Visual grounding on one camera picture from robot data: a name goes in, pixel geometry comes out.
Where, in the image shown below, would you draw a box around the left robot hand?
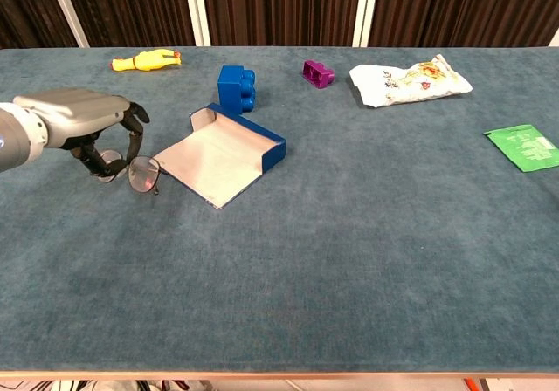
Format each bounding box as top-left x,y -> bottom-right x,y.
12,87 -> 151,185

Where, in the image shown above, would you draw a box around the wire-rimmed eyeglasses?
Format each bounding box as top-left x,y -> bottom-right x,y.
93,147 -> 165,196

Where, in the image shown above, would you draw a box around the blue glasses case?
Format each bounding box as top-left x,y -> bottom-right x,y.
152,101 -> 288,210

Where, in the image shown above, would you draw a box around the blue toy brick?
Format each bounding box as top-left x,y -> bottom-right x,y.
217,65 -> 257,115

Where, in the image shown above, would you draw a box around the yellow rubber chicken toy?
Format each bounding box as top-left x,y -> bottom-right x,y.
110,48 -> 183,73

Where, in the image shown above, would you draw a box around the dark brown pleated curtain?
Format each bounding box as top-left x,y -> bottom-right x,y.
59,0 -> 197,48
199,0 -> 363,47
0,0 -> 79,50
368,0 -> 559,48

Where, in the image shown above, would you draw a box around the purple toy brick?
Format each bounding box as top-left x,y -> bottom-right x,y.
301,59 -> 336,90

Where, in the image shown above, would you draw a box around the teal table cloth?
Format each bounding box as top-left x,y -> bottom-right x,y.
0,45 -> 559,374

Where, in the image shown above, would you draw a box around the white snack bag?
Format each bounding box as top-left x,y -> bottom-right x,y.
348,53 -> 474,109

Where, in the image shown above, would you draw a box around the green sachet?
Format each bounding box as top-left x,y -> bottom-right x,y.
482,123 -> 559,174

